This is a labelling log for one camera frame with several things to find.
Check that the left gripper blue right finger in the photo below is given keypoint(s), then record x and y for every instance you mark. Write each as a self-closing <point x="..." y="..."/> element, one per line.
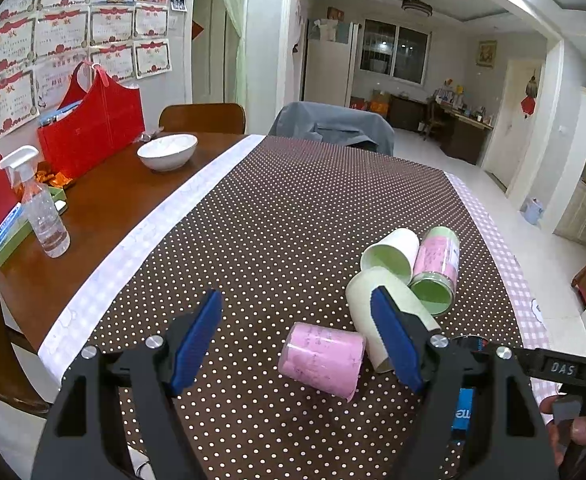
<point x="507" y="438"/>

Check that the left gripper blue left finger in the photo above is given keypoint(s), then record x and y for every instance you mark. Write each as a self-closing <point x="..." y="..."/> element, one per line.
<point x="84" y="435"/>

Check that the black blue can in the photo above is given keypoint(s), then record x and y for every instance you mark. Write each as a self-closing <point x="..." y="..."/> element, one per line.
<point x="462" y="418"/>

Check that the pink paper cup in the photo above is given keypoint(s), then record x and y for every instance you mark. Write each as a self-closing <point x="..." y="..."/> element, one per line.
<point x="323" y="358"/>

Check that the cream paper cup front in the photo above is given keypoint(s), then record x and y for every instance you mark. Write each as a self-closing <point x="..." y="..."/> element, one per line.
<point x="375" y="296"/>

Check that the white paper cup green inside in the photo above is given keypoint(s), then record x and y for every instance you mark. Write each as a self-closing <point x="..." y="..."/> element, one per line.
<point x="396" y="252"/>

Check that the person's right hand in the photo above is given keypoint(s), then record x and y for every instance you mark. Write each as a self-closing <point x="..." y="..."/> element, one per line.
<point x="577" y="434"/>

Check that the pink green canister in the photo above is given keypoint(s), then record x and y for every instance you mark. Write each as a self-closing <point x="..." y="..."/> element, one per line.
<point x="436" y="269"/>

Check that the blue trash bin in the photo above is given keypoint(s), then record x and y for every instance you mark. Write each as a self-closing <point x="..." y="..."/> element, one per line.
<point x="532" y="210"/>

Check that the clear spray bottle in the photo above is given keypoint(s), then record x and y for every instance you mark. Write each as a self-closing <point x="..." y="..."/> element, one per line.
<point x="37" y="202"/>

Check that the green tray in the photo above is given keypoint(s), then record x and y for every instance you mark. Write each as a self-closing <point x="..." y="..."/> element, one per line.
<point x="22" y="229"/>

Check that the white door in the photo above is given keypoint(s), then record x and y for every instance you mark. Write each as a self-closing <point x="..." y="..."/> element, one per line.
<point x="508" y="141"/>

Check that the dark wooden desk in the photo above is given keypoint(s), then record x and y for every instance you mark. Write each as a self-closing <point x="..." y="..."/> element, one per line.
<point x="465" y="138"/>

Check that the red door ornament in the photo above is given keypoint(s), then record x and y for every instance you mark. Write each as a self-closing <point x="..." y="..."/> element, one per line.
<point x="528" y="104"/>

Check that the white ceramic bowl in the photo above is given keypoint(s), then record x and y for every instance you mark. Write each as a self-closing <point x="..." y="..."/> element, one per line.
<point x="168" y="152"/>

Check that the red felt bag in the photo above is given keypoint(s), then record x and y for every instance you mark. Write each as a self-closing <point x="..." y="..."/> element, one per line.
<point x="97" y="118"/>

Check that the dark low cabinet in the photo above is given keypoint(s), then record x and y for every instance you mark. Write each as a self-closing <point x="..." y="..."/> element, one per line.
<point x="406" y="113"/>

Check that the small framed picture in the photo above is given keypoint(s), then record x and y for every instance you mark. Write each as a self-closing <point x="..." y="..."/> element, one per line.
<point x="486" y="53"/>

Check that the brown wooden chair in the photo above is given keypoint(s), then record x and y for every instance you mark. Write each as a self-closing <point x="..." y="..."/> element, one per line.
<point x="205" y="117"/>

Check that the orange cardboard boxes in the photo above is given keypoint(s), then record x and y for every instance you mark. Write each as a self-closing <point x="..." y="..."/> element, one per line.
<point x="377" y="102"/>

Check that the dark window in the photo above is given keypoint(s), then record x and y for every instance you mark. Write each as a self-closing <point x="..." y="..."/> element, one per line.
<point x="396" y="51"/>

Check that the grey covered chair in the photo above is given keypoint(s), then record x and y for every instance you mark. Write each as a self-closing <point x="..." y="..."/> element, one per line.
<point x="334" y="125"/>

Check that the ceiling fan lamp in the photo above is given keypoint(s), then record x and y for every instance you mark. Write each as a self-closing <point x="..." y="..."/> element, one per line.
<point x="418" y="7"/>

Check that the white refrigerator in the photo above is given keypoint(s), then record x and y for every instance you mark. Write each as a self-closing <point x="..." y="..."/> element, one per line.
<point x="330" y="61"/>

